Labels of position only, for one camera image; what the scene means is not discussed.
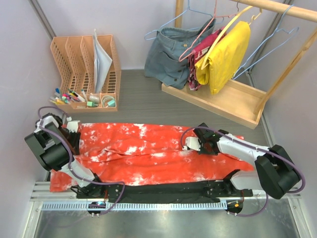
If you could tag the bunch of coloured pens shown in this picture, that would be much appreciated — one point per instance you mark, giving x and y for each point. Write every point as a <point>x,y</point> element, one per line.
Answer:
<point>70,98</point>

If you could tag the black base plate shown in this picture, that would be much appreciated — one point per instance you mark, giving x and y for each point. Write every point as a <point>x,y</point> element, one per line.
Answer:
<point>191,192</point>

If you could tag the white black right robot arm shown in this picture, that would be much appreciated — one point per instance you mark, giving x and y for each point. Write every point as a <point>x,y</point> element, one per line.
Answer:
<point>273,170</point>

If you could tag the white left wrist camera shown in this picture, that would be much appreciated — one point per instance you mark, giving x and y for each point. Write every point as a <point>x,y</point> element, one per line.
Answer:
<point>73,126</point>

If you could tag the yellow garment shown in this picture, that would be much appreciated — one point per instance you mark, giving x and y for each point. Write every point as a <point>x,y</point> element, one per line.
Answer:
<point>225,58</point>

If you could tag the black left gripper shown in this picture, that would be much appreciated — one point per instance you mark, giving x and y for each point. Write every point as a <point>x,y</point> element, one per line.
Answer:
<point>75,142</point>

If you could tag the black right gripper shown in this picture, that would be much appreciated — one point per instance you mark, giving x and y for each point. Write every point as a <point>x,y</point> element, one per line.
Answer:
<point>203,151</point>

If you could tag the yellow wooden hanger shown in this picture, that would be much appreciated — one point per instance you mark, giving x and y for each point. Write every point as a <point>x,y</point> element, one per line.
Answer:
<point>204,64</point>

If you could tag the white papers in organizer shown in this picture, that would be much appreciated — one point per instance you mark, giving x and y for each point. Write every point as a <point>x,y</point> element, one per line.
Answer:
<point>102,63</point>

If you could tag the blue denim shorts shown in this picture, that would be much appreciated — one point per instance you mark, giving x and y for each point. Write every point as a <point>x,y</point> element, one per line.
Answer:
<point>170,43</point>

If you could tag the orange tie-dye trousers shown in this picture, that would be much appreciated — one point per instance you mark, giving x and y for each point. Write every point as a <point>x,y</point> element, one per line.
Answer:
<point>148,154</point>

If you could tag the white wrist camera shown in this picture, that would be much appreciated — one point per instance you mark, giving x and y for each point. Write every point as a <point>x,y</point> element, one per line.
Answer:
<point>73,126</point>
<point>192,143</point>

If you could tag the orange plastic file organizer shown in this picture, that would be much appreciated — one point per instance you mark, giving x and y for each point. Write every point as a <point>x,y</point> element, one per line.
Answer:
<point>74,58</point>

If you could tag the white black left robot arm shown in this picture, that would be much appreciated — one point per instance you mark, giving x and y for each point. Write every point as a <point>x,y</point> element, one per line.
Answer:
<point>55,148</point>

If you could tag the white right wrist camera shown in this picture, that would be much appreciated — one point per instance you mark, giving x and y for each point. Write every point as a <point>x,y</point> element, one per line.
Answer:
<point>192,143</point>

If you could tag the wooden clothes rack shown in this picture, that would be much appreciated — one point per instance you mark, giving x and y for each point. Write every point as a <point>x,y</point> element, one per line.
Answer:
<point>239,102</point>

